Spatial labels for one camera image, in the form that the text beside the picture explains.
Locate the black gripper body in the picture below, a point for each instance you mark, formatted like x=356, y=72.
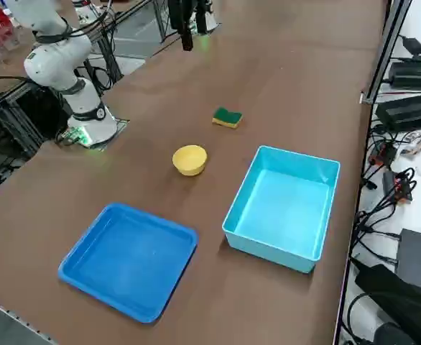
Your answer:
x=181, y=14

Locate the green and yellow sponge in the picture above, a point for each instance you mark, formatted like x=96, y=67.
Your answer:
x=226, y=115

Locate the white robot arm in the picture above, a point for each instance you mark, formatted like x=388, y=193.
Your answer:
x=213, y=21
x=52, y=64

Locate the yellow bowl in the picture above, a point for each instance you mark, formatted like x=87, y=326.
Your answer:
x=189, y=160

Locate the dark blue tray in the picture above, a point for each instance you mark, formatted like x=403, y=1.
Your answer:
x=131, y=258

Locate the white box device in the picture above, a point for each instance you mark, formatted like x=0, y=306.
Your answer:
x=86, y=14

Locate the black equipment rack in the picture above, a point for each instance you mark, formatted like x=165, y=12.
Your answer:
x=41, y=111

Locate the light blue bin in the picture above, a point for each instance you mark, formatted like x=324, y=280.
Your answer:
x=286, y=208

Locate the small black power adapter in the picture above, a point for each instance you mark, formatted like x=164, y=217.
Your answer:
x=413, y=45

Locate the red and black device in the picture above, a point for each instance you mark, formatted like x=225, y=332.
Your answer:
x=384, y=154

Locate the long black power supply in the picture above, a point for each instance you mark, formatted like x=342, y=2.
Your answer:
x=408, y=111
x=415, y=73

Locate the black device orange plugs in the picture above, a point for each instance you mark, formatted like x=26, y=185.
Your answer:
x=390, y=183

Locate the flat black box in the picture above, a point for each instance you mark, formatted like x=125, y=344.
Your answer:
x=420, y=258

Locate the aluminium frame post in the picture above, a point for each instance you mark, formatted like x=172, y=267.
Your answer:
x=381, y=61

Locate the aluminium table frame rail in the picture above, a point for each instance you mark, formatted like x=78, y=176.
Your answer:
x=16, y=319

